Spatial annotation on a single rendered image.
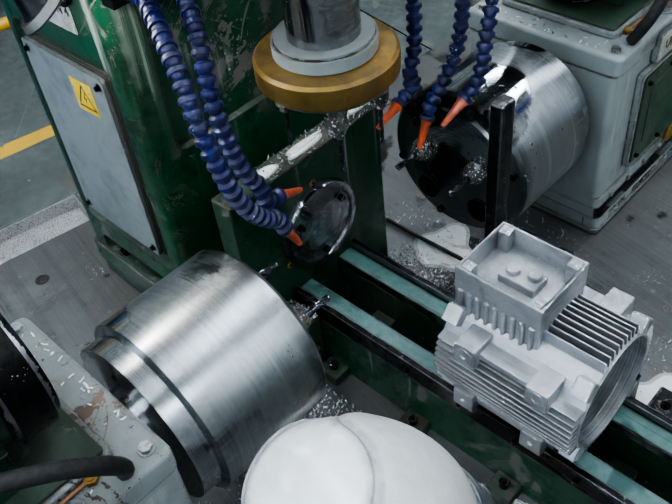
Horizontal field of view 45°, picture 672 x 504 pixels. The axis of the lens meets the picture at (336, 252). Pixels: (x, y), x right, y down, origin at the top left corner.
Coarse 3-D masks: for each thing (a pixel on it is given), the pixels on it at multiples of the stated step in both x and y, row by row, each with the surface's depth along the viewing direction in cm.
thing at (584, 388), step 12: (444, 312) 100; (456, 312) 100; (636, 312) 96; (456, 324) 100; (648, 324) 96; (576, 384) 91; (588, 384) 90; (576, 396) 91; (588, 396) 90; (564, 456) 99; (576, 456) 98
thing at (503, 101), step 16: (496, 112) 102; (512, 112) 103; (496, 128) 104; (512, 128) 105; (496, 144) 105; (496, 160) 107; (496, 176) 109; (496, 192) 111; (496, 208) 113; (496, 224) 115
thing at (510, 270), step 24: (504, 240) 101; (528, 240) 100; (480, 264) 101; (504, 264) 101; (528, 264) 100; (552, 264) 100; (456, 288) 100; (480, 288) 96; (504, 288) 98; (528, 288) 96; (552, 288) 97; (576, 288) 96; (480, 312) 99; (504, 312) 96; (528, 312) 92; (552, 312) 93; (528, 336) 94
